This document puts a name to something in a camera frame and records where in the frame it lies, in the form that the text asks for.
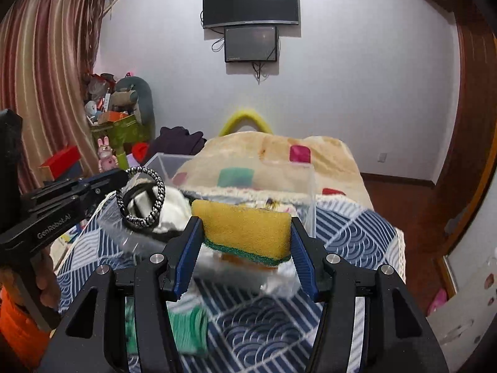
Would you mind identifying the black and white braided ring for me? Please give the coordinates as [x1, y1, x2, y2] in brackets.
[116, 166, 167, 231]

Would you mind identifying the grey plush toy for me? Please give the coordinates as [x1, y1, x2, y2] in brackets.
[112, 76, 153, 126]

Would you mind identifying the red box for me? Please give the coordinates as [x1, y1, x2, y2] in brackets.
[38, 145, 82, 180]

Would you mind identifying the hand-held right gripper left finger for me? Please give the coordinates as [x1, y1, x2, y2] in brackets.
[37, 216, 204, 373]

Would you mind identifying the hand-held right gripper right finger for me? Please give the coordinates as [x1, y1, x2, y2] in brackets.
[289, 216, 451, 373]

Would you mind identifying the person's left hand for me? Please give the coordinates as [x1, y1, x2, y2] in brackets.
[33, 246, 61, 314]

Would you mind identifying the yellow sponge with green scourer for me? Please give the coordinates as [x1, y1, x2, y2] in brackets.
[191, 199, 293, 269]

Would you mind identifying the white cloth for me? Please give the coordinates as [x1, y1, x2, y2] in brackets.
[124, 186, 193, 238]

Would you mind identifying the green knitted cloth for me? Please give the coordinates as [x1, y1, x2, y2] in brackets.
[126, 305, 211, 358]

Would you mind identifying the small wall monitor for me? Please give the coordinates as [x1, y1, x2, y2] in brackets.
[224, 25, 279, 63]

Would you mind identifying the person's left forearm orange sleeve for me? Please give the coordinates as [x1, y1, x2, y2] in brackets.
[0, 284, 53, 363]

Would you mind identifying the yellow curved cushion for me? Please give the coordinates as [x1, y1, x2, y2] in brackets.
[218, 110, 275, 137]

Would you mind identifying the cream blanket with coloured squares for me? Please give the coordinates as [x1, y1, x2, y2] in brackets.
[171, 131, 376, 211]

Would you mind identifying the green cardboard box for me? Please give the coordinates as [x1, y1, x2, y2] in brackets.
[89, 114, 150, 153]

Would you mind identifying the striped red curtain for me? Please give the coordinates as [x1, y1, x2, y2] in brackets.
[0, 0, 112, 196]

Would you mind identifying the blue wave-patterned bedsheet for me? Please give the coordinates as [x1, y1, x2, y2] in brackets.
[54, 194, 407, 373]

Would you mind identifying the black monitor cable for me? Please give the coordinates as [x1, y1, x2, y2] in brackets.
[252, 61, 269, 85]

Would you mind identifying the white cabinet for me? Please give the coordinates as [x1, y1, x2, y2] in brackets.
[426, 202, 497, 360]

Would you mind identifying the large wall television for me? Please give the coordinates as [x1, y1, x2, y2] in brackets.
[202, 0, 301, 29]

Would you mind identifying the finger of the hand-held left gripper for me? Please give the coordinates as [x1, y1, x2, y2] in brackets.
[78, 168, 130, 193]
[80, 187, 118, 210]

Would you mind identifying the dark purple clothing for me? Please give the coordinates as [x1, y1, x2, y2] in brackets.
[149, 126, 207, 157]

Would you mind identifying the pink item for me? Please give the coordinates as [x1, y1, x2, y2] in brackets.
[428, 288, 448, 316]

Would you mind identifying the wooden door frame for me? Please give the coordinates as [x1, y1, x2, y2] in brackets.
[402, 0, 497, 298]

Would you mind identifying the pink rabbit toy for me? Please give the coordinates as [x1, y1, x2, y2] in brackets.
[97, 136, 119, 172]

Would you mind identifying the clear plastic box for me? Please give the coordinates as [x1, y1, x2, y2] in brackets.
[97, 152, 316, 298]

